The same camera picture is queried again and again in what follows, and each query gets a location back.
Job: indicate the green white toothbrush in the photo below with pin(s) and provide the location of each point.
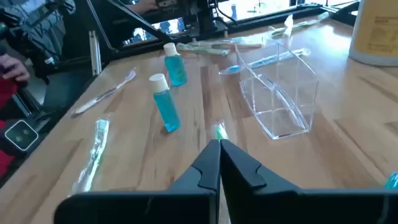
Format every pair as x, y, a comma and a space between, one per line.
220, 132
298, 25
94, 152
202, 49

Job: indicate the black aluminium table frame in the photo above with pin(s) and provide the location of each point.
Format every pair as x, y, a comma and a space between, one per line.
130, 51

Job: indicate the clear acrylic organizer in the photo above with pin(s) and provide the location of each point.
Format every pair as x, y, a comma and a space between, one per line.
273, 90

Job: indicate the dark grey jacket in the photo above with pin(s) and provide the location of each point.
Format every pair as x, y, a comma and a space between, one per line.
37, 28

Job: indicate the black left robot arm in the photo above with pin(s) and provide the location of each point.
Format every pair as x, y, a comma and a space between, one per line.
202, 18

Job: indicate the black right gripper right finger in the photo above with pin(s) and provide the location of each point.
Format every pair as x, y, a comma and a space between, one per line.
280, 205

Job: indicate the blue white toothbrush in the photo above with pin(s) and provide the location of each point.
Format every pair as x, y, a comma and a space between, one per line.
231, 69

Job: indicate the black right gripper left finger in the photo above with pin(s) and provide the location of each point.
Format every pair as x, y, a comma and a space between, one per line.
186, 202

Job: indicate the person's hand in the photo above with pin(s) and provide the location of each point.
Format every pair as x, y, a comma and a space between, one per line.
14, 70
141, 6

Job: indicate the person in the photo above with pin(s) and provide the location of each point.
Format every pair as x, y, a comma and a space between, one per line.
6, 93

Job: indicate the purple white toothbrush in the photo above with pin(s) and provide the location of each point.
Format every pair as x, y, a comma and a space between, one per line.
102, 94

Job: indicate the silver frame bracket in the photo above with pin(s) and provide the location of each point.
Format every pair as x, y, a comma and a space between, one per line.
94, 53

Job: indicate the black device with green screen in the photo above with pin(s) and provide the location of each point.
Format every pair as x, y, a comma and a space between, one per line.
21, 135

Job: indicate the white canister yellow label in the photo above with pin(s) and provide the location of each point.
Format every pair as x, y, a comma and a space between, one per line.
376, 34

